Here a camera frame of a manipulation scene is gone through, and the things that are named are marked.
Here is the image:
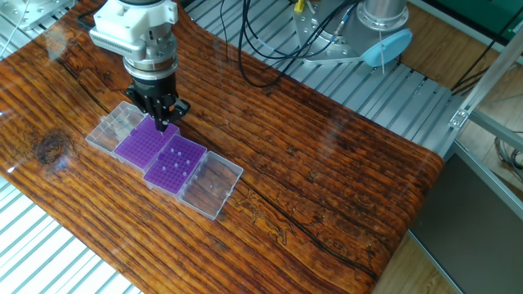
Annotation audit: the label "dark grey panel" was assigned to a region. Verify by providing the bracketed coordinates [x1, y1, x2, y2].
[408, 153, 523, 294]

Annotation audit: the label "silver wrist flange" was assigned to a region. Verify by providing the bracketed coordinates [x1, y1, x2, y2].
[122, 26, 180, 82]

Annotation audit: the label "white zip tie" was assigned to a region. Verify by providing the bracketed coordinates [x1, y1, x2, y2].
[378, 30, 387, 77]

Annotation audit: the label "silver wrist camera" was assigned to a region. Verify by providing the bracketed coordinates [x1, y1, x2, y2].
[88, 28, 147, 61]

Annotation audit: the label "cable with silver plug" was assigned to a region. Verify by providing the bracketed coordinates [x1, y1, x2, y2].
[331, 3, 359, 38]

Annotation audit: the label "purple pipette tip box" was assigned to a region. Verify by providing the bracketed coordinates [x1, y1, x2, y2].
[84, 100, 181, 175]
[142, 134, 245, 221]

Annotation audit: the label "black camera cable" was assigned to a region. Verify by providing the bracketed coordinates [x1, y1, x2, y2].
[75, 4, 102, 30]

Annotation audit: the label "aluminium frame post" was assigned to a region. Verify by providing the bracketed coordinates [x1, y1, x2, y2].
[448, 28, 523, 131]

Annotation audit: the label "black floor cable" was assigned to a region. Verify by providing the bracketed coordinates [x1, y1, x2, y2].
[450, 16, 523, 97]

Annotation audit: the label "thick black cable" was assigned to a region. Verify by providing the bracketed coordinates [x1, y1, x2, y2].
[236, 0, 360, 89]

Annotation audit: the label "aluminium frame rail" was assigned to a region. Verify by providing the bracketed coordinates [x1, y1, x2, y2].
[445, 138, 523, 224]

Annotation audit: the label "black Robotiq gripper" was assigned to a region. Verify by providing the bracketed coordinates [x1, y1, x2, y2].
[123, 71, 192, 133]

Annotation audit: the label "wood grain table mat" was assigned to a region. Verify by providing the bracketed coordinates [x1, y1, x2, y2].
[0, 0, 445, 294]

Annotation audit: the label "aluminium frame beam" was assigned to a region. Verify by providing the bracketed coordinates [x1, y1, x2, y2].
[468, 109, 523, 153]

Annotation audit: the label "coiled grey cables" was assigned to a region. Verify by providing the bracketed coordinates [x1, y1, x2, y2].
[493, 130, 523, 183]

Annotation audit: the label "silver corner bracket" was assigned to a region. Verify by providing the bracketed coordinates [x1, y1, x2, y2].
[449, 108, 471, 130]

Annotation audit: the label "white printed camera mount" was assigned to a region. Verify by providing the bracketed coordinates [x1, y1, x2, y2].
[92, 0, 180, 42]

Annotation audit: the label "perforated aluminium plate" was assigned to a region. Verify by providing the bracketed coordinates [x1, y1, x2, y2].
[0, 0, 78, 32]

